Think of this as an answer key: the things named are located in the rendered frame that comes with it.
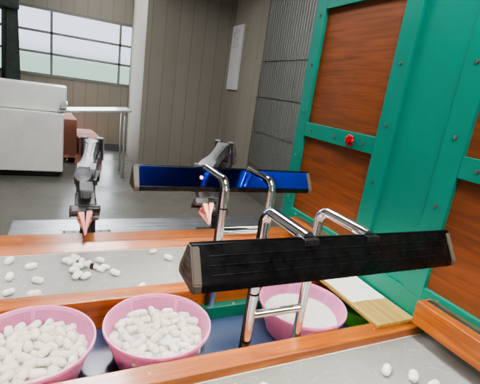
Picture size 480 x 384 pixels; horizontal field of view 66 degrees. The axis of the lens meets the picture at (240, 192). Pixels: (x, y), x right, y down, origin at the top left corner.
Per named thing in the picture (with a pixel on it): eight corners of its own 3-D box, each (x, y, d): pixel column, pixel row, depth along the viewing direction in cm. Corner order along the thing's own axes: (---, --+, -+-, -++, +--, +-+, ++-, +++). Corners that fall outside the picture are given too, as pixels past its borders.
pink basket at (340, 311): (241, 336, 107) (246, 307, 104) (270, 296, 131) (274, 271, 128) (333, 372, 98) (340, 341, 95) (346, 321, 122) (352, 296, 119)
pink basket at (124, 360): (81, 345, 94) (83, 313, 92) (168, 312, 113) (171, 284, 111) (136, 414, 77) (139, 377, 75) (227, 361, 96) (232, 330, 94)
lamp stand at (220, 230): (184, 288, 128) (199, 162, 116) (237, 283, 136) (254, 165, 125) (203, 320, 111) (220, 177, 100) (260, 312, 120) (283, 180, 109)
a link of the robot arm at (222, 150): (213, 168, 149) (238, 138, 173) (193, 164, 151) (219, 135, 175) (214, 193, 156) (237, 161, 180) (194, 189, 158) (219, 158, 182)
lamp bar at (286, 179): (129, 184, 112) (130, 160, 110) (299, 187, 139) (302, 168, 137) (132, 191, 105) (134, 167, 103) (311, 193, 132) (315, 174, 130)
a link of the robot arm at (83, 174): (96, 182, 128) (99, 155, 134) (69, 180, 126) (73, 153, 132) (97, 200, 137) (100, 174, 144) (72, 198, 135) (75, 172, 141)
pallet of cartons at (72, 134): (97, 151, 667) (98, 114, 650) (102, 164, 571) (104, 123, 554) (48, 148, 633) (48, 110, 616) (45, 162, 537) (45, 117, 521)
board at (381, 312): (309, 273, 132) (310, 270, 132) (342, 270, 139) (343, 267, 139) (376, 328, 104) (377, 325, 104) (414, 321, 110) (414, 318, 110)
